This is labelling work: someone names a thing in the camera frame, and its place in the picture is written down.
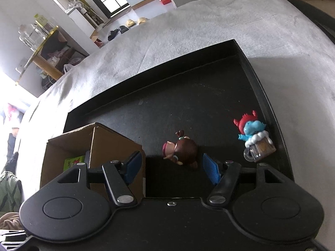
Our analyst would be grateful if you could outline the clear glass bottle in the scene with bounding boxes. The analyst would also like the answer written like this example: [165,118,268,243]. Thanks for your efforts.
[18,23,40,52]

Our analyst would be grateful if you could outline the round gold-rimmed table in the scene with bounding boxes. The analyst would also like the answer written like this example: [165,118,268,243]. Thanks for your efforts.
[15,26,90,87]

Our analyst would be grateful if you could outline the green box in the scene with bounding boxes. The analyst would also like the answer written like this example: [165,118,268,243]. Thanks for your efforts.
[63,154,86,174]

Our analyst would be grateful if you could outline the brown monkey figurine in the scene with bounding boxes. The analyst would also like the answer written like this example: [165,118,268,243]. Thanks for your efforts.
[162,130,199,170]

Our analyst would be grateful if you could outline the beige cloth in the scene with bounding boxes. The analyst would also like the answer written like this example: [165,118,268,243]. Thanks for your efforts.
[0,211,27,231]

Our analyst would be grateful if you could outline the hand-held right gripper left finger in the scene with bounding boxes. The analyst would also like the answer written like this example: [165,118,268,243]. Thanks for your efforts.
[55,151,143,207]

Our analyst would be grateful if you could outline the yellow-green bottle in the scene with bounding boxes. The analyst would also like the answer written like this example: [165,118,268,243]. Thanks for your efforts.
[34,14,50,31]

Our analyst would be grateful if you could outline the green garment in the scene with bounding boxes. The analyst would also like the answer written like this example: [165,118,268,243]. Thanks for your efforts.
[0,171,23,213]

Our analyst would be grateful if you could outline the colourful clothes pile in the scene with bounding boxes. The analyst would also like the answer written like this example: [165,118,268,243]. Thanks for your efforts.
[0,103,22,126]

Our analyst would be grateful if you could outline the white card box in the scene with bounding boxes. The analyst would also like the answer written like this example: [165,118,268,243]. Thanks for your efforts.
[15,59,27,74]

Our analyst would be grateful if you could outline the black storage box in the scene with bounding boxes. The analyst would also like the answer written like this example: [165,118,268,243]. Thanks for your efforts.
[285,0,335,43]

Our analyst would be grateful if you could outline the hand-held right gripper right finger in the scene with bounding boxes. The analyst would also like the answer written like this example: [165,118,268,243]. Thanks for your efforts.
[203,153,291,206]

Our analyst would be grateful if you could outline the blue figurine with beer mug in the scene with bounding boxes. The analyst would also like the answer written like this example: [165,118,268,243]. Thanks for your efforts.
[233,111,277,162]

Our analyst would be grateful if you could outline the black tray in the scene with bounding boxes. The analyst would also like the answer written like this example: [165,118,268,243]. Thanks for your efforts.
[62,39,294,198]

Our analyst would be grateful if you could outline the brown cardboard box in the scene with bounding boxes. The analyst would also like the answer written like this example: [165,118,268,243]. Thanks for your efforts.
[40,122,146,198]

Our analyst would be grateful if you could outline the white standing fan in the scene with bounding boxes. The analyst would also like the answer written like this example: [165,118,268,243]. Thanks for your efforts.
[65,1,111,28]

